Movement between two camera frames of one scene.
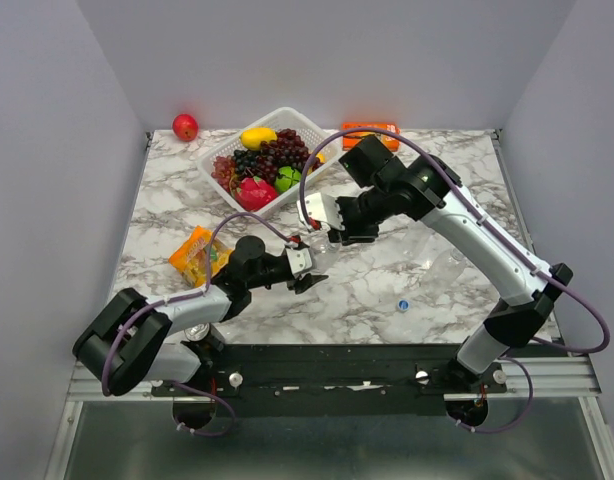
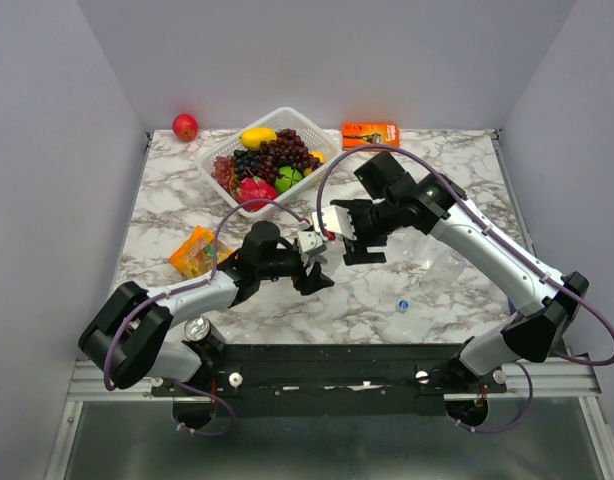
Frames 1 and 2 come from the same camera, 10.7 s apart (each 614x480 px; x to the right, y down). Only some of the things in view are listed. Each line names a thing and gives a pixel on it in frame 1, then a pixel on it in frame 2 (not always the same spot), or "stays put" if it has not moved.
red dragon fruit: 254,193 stays put
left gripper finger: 313,279 → 319,282
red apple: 185,127 stays put
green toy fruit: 286,178 stays put
